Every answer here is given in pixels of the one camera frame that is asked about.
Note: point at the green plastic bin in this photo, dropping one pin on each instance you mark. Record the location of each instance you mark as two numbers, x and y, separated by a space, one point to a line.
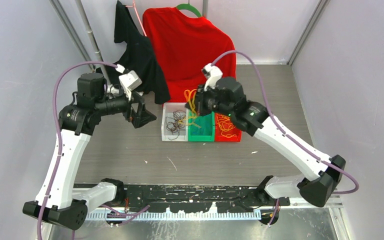
201 128

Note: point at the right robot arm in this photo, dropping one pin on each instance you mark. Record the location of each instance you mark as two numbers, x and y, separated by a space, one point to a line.
319 173

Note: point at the red plastic bin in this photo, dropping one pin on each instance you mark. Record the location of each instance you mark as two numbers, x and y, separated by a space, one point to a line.
225 131

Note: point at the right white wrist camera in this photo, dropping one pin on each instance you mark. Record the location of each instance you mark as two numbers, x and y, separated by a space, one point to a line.
212 74

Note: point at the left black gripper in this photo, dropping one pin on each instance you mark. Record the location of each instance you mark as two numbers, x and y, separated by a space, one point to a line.
142 116

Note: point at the black t-shirt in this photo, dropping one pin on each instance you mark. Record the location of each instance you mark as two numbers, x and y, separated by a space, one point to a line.
139 56

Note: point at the pink clothes hanger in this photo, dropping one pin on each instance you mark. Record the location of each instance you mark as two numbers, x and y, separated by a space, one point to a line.
133 5

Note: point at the green clothes hanger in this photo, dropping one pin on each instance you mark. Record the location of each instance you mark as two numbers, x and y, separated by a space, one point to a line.
190 8

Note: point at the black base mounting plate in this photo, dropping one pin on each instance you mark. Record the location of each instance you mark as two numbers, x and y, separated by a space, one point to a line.
192 198

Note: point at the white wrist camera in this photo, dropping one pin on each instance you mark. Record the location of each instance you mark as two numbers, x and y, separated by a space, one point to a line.
212 74
129 82

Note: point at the red t-shirt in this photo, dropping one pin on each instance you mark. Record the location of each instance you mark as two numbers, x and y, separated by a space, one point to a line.
183 46

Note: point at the white plastic bin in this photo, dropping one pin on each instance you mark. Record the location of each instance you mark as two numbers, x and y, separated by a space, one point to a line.
174 122

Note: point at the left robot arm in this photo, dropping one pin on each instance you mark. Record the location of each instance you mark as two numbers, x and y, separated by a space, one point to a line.
56 203

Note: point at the white clothes rack stand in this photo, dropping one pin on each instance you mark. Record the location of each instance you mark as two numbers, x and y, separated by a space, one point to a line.
89 31

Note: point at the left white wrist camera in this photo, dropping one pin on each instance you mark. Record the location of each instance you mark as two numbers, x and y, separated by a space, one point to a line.
129 82

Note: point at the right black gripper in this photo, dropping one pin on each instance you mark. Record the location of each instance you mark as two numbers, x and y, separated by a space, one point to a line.
199 100

